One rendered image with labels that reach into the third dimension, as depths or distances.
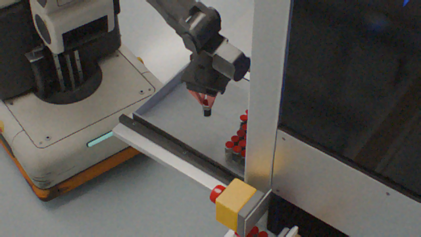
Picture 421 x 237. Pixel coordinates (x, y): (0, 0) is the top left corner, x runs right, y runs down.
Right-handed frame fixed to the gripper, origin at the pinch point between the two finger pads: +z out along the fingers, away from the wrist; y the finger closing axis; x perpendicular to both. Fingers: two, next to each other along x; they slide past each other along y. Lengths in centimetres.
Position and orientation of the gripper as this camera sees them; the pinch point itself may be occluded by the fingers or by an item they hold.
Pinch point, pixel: (206, 103)
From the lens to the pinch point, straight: 152.6
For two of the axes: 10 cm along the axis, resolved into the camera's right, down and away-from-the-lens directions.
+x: 3.7, -7.0, 6.1
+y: 9.3, 2.8, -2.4
